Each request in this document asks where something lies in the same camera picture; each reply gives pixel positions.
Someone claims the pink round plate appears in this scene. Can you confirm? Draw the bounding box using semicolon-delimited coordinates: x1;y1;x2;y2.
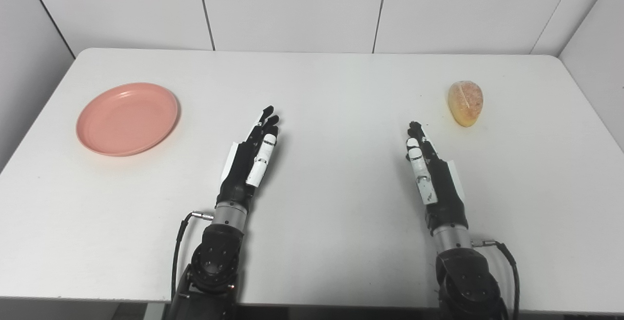
76;82;180;157

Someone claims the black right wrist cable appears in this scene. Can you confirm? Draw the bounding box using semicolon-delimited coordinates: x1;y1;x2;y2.
471;240;521;320

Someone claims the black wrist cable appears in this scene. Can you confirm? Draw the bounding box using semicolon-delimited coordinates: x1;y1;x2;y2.
171;211;214;302
471;240;521;320

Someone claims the brown bread roll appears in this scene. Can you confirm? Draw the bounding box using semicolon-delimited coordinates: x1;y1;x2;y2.
448;80;484;127

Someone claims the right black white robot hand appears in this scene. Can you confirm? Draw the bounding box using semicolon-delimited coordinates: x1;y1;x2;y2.
406;121;469;236

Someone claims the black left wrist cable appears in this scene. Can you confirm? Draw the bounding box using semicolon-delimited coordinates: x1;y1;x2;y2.
171;211;214;302

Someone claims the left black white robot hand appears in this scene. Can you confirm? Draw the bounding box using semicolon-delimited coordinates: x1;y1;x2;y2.
216;106;281;209

